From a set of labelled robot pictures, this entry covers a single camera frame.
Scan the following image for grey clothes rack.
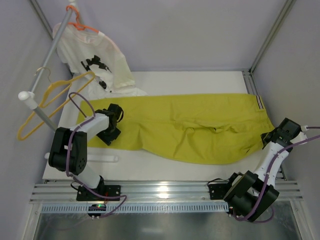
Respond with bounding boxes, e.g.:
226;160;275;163
17;0;120;165

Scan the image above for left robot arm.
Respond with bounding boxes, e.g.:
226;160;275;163
48;103;124;202

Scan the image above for yellow-green trousers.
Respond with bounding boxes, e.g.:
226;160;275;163
77;93;274;165

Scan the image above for white printed t-shirt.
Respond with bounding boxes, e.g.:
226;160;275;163
56;24;147;100

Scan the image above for yellow velvet hanger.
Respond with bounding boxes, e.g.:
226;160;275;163
16;71;96;141

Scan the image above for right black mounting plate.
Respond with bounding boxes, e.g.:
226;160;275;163
207;182;232;200

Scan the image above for orange plastic hanger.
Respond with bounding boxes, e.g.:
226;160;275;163
65;5;100;34

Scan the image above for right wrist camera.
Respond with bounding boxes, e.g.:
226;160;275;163
299;125;309;141

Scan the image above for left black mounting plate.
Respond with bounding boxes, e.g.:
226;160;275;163
76;185;121;202

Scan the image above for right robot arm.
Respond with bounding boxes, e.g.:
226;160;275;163
223;118;308;223

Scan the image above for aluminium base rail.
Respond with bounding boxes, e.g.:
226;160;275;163
29;181;303;204

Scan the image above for black mounting plate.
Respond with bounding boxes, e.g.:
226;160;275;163
207;182;232;200
76;185;121;202

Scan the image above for slotted cable duct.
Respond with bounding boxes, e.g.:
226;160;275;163
40;202;229;214

